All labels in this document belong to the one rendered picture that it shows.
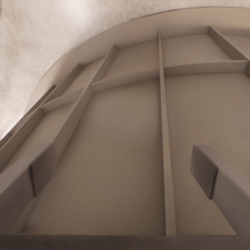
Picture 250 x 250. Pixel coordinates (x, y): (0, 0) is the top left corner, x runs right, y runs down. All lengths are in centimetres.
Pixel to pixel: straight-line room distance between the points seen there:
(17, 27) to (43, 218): 89
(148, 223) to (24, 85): 105
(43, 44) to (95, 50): 26
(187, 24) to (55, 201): 74
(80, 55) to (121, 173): 72
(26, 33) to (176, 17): 66
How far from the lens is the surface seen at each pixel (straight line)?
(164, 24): 82
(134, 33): 83
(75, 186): 28
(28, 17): 100
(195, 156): 16
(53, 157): 17
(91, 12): 87
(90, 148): 32
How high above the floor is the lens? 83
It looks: 50 degrees down
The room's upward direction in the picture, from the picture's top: 168 degrees counter-clockwise
